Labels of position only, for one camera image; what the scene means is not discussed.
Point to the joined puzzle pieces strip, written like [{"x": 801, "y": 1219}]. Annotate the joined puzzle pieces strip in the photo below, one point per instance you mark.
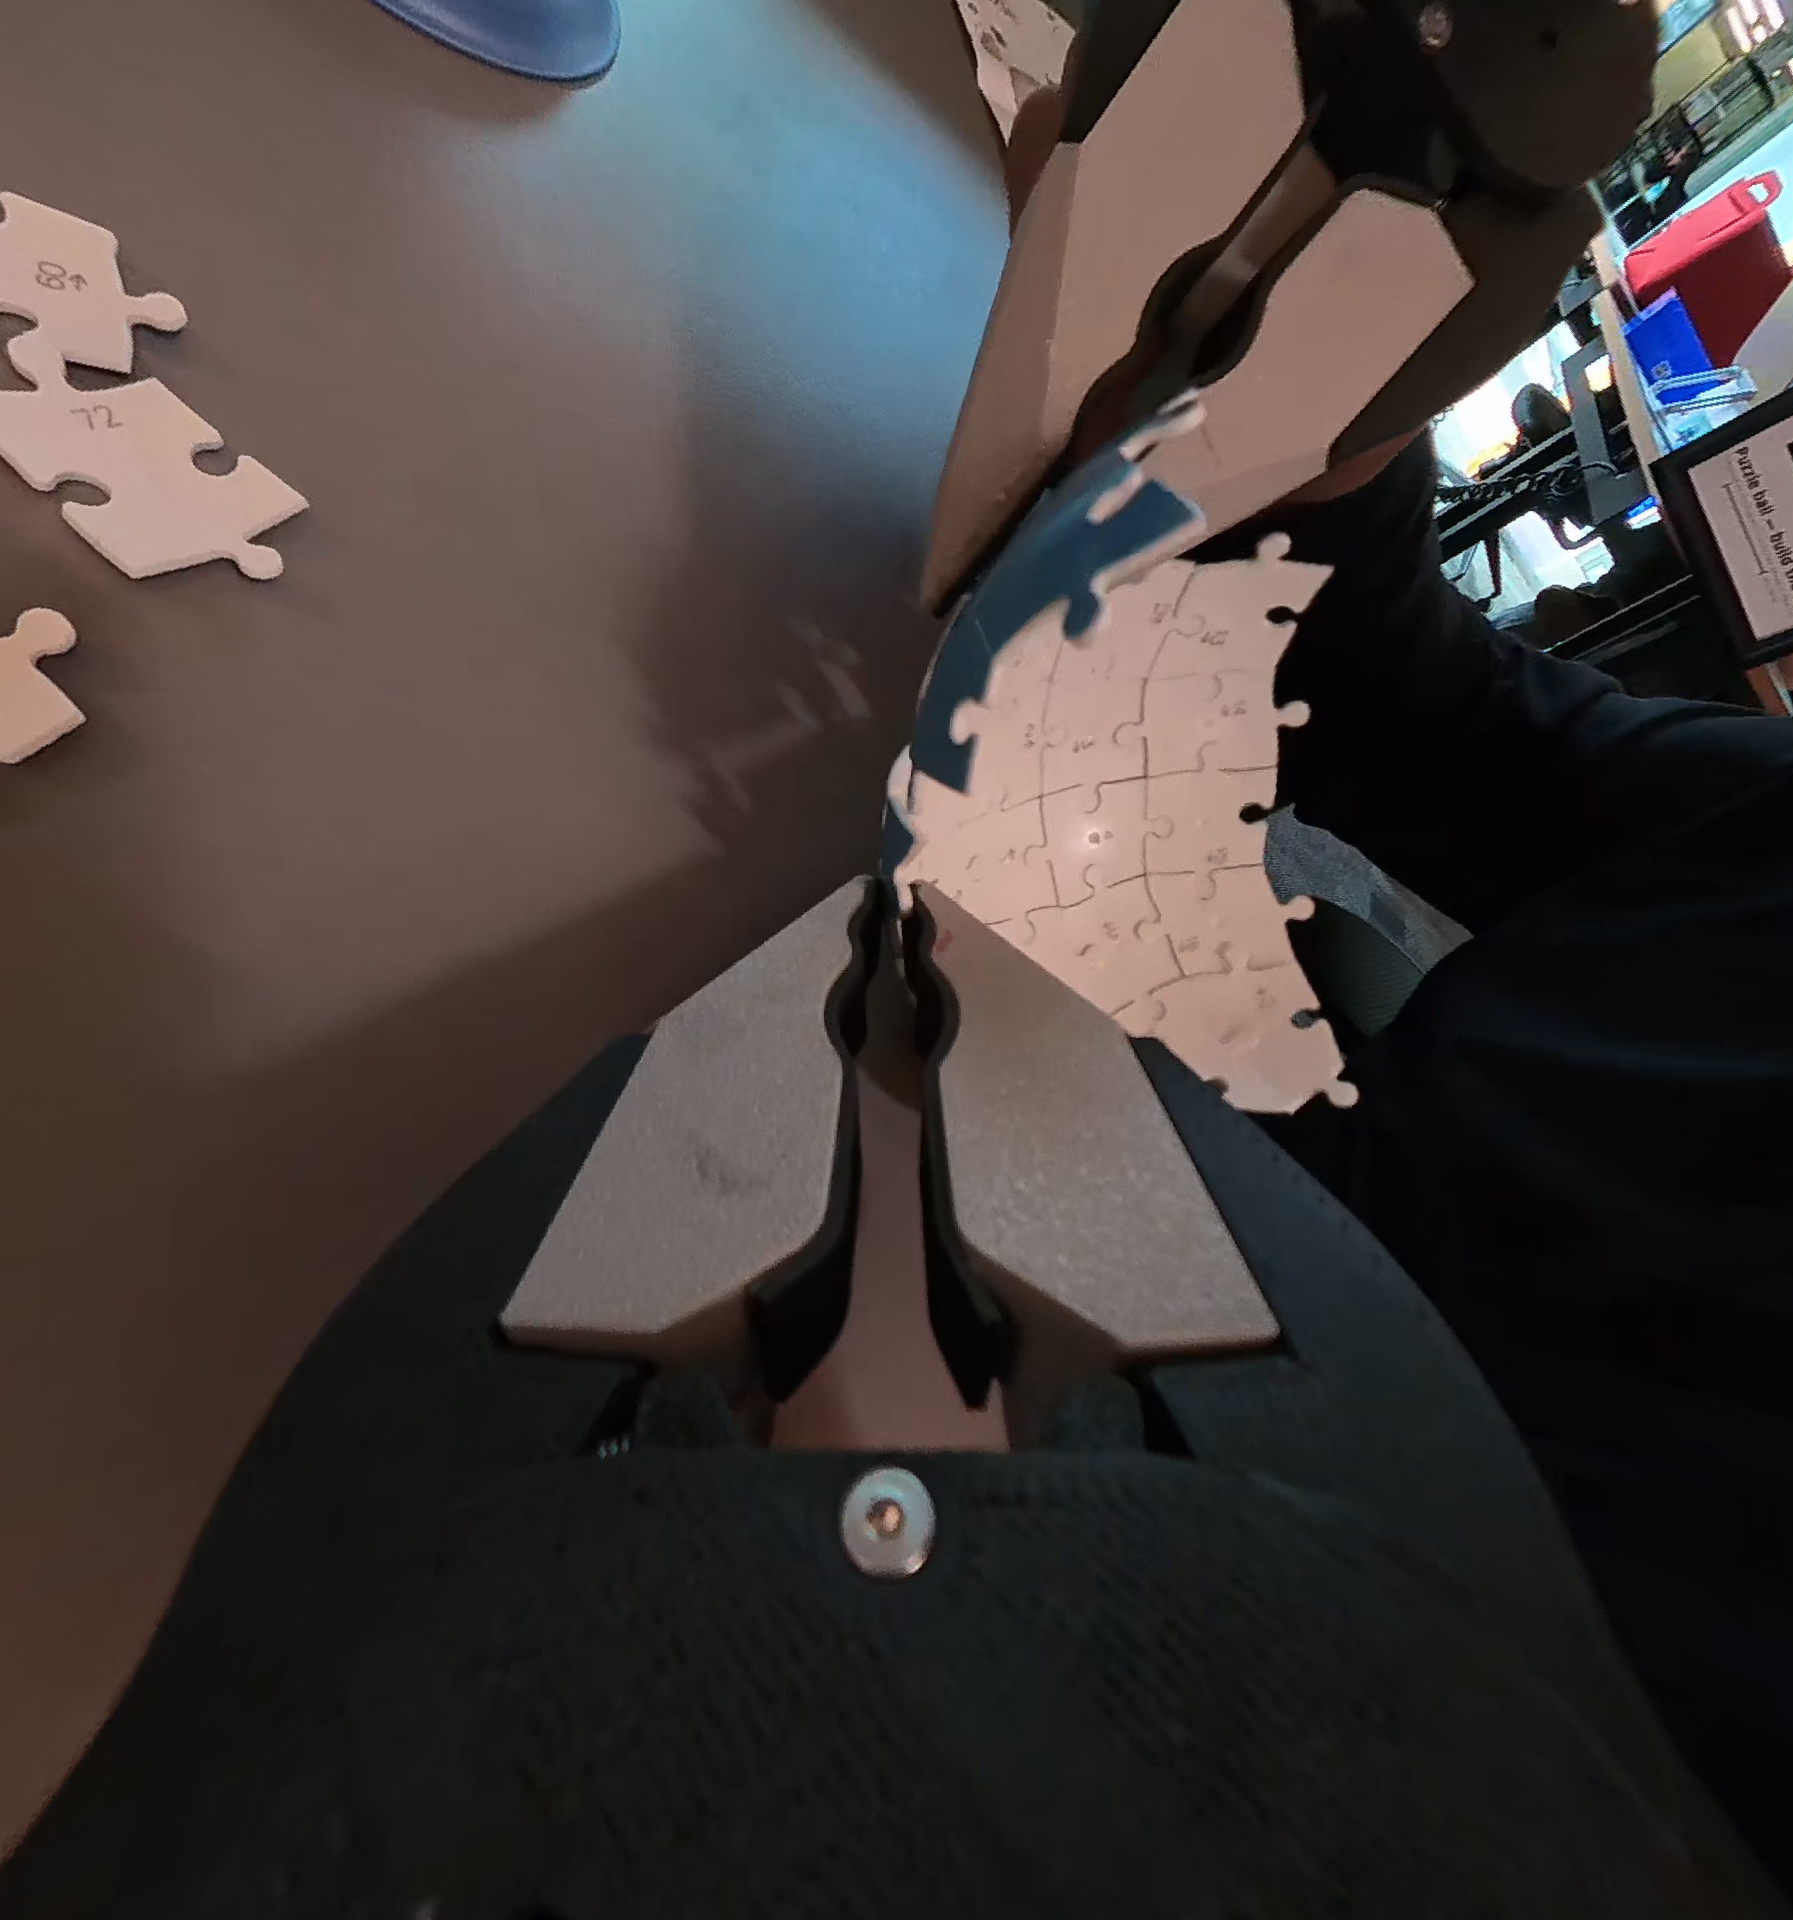
[{"x": 1045, "y": 571}]

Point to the blue storage bins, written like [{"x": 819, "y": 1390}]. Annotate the blue storage bins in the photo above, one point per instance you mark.
[{"x": 1683, "y": 376}]

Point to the blue plastic ball stand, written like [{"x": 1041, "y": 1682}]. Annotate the blue plastic ball stand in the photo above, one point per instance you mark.
[{"x": 522, "y": 31}]

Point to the white printed paper sign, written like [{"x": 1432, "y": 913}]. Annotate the white printed paper sign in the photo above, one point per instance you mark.
[{"x": 1773, "y": 525}]

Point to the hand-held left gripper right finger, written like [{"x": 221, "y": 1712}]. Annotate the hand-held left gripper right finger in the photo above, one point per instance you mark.
[{"x": 1091, "y": 1186}]

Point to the black office chair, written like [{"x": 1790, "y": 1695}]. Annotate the black office chair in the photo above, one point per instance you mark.
[{"x": 1376, "y": 947}]

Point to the black metal shelf rack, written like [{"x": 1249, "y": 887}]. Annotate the black metal shelf rack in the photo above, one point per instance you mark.
[{"x": 1618, "y": 496}]

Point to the person's right hand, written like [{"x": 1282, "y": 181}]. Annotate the person's right hand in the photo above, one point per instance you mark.
[{"x": 1039, "y": 143}]

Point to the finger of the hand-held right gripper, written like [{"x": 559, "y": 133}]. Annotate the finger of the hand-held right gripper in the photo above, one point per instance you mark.
[
  {"x": 1106, "y": 272},
  {"x": 1330, "y": 346}
]

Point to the red plastic container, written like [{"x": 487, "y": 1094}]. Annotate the red plastic container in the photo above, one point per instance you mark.
[{"x": 1714, "y": 262}]

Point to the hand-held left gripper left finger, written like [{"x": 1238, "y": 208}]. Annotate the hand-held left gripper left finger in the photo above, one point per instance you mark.
[{"x": 687, "y": 1186}]

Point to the partly built white puzzle ball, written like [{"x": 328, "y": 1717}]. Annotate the partly built white puzzle ball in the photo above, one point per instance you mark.
[{"x": 1120, "y": 812}]

